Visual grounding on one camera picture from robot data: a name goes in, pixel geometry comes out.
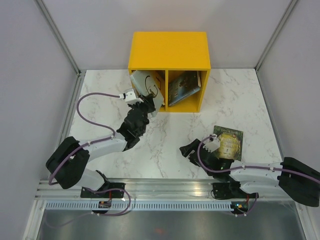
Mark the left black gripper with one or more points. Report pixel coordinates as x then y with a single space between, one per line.
148 102

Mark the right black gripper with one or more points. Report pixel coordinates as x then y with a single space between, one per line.
186 150

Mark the clear plastic file folder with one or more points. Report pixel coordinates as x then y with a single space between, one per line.
145 83

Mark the yellow notebook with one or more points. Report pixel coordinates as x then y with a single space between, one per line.
161 85

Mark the green Alice Wonderland book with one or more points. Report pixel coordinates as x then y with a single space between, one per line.
231 143

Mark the dark Wuthering Heights book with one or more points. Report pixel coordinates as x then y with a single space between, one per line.
185 85

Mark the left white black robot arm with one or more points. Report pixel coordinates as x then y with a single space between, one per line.
68 164

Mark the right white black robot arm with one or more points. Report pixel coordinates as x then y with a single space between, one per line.
237 180

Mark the yellow wooden two-slot shelf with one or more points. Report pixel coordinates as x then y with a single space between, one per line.
173 52

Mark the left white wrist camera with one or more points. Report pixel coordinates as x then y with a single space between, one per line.
130 96

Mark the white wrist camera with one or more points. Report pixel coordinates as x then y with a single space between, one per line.
130 96
211 143

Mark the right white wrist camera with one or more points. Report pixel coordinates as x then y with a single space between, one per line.
211 143

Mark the aluminium front rail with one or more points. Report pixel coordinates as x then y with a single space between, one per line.
161 189

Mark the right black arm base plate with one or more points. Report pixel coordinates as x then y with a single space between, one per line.
230 190

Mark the left aluminium frame post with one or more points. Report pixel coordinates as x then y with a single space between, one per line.
57 34

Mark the aluminium frame post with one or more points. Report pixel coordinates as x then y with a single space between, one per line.
57 34
275 34

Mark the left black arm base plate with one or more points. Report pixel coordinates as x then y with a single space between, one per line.
109 190

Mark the white slotted cable duct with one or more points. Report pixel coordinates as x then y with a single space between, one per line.
119 205

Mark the right aluminium frame post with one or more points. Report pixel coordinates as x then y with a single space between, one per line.
275 34

